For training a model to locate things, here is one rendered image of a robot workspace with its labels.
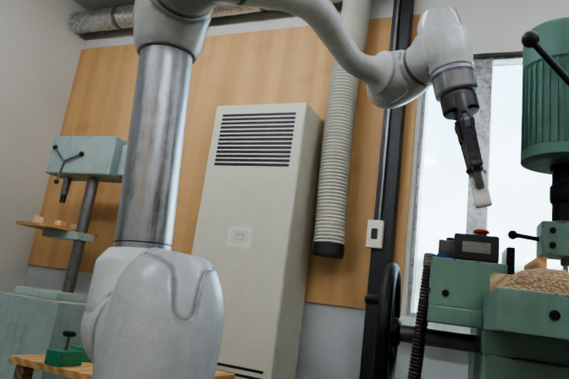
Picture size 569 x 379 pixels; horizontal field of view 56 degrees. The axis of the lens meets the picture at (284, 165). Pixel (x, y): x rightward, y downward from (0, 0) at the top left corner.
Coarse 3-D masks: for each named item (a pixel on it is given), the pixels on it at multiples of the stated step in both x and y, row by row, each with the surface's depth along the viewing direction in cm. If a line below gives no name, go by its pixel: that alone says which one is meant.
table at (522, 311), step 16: (496, 288) 75; (512, 288) 75; (496, 304) 75; (512, 304) 74; (528, 304) 74; (544, 304) 73; (560, 304) 73; (432, 320) 96; (448, 320) 95; (464, 320) 94; (480, 320) 94; (496, 320) 74; (512, 320) 74; (528, 320) 73; (544, 320) 73; (560, 320) 72; (544, 336) 72; (560, 336) 72
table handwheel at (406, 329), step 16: (384, 272) 109; (400, 272) 118; (384, 288) 105; (400, 288) 123; (384, 304) 102; (400, 304) 125; (384, 320) 101; (400, 320) 113; (384, 336) 100; (400, 336) 111; (432, 336) 109; (448, 336) 109; (464, 336) 108; (384, 352) 100; (384, 368) 100
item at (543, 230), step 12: (540, 228) 109; (552, 228) 107; (564, 228) 107; (540, 240) 109; (552, 240) 107; (564, 240) 106; (540, 252) 108; (552, 252) 106; (564, 252) 106; (564, 264) 107
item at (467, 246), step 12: (444, 240) 105; (456, 240) 100; (468, 240) 100; (480, 240) 99; (492, 240) 99; (444, 252) 104; (456, 252) 100; (468, 252) 99; (480, 252) 99; (492, 252) 98
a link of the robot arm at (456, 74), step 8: (448, 64) 110; (456, 64) 109; (464, 64) 109; (440, 72) 110; (448, 72) 109; (456, 72) 109; (464, 72) 109; (472, 72) 110; (432, 80) 113; (440, 80) 110; (448, 80) 109; (456, 80) 108; (464, 80) 108; (472, 80) 109; (440, 88) 110; (448, 88) 109; (456, 88) 109; (464, 88) 109; (472, 88) 109; (440, 96) 112
